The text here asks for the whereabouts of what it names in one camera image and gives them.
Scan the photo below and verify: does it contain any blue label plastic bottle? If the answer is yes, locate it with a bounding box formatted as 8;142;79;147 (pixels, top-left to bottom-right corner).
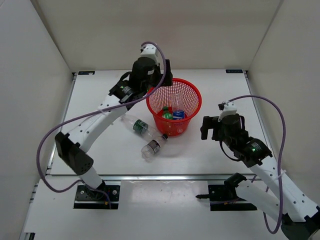
170;92;185;120

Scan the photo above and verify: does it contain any green label bottle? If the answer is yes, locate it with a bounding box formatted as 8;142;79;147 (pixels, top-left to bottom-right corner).
120;114;159;141
162;106;173;120

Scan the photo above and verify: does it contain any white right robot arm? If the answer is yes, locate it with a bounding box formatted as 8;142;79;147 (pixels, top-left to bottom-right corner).
201;113;320;240

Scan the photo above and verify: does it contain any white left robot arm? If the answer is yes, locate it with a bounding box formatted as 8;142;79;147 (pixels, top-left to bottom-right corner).
55;56;202;200

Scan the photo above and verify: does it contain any red mesh plastic bin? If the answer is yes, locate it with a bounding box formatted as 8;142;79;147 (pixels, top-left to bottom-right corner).
146;78;202;137

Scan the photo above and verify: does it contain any green label bottle on table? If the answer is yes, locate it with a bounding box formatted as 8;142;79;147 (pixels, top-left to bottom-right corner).
120;114;159;141

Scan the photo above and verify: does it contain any black logo sticker right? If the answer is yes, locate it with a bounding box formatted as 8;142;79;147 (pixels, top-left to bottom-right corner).
225;69;243;74

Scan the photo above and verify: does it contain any black logo sticker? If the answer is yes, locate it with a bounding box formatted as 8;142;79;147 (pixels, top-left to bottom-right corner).
225;69;243;74
77;71;95;76

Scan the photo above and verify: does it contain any black logo sticker left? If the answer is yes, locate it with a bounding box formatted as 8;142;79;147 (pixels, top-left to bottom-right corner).
77;71;95;76

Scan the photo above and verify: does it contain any black label plastic bottle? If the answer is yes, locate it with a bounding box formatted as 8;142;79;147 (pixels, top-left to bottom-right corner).
141;134;168;160

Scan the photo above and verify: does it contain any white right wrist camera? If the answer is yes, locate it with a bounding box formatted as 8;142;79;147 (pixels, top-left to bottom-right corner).
218;101;237;122

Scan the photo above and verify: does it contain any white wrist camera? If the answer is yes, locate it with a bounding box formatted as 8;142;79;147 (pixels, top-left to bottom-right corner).
140;43;159;62
218;101;237;122

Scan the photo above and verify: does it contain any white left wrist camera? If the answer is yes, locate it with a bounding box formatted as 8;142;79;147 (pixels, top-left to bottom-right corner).
140;43;159;62

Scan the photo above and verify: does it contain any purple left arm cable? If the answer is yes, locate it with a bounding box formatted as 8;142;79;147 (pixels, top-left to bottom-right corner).
36;41;172;210

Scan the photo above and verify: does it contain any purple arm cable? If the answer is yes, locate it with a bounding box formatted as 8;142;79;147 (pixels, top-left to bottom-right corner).
224;94;287;235
36;41;172;210

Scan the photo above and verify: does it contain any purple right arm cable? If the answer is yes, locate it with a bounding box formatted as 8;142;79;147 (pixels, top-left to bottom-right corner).
224;94;287;235

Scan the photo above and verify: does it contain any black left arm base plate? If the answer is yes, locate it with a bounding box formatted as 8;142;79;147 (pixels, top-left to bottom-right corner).
73;181;121;210

